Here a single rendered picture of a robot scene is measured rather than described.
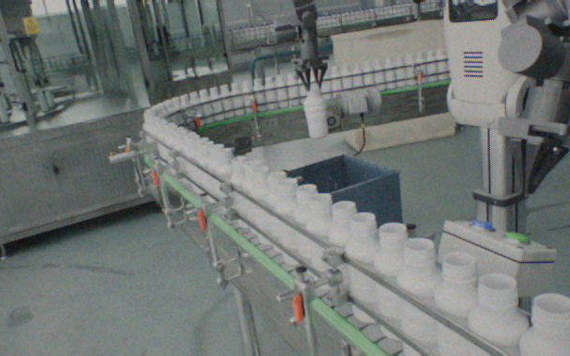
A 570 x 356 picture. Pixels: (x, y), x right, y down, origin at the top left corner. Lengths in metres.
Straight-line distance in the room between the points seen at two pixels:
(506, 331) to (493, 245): 0.21
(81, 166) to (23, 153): 0.41
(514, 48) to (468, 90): 0.63
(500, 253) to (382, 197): 0.86
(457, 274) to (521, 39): 0.30
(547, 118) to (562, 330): 0.30
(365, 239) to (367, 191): 0.81
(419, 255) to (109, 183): 3.74
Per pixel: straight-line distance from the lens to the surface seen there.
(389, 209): 1.61
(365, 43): 5.08
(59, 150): 4.15
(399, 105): 2.79
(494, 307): 0.57
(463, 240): 0.79
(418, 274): 0.65
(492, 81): 1.26
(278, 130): 2.63
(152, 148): 1.90
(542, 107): 0.74
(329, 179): 1.82
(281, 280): 0.97
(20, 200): 4.22
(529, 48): 0.69
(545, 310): 0.57
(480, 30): 1.27
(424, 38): 5.31
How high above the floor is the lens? 1.46
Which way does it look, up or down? 18 degrees down
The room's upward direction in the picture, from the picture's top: 9 degrees counter-clockwise
